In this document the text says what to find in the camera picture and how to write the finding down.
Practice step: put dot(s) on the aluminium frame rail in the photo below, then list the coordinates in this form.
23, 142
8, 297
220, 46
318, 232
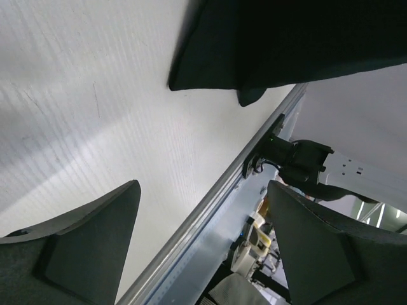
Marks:
181, 270

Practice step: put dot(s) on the black t shirt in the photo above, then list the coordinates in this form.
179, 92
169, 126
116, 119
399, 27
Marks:
251, 46

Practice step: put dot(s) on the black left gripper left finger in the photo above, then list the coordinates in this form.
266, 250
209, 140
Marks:
75, 258

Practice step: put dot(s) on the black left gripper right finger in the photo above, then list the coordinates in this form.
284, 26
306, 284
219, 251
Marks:
329, 258

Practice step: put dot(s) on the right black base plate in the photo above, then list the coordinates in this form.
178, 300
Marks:
251, 162

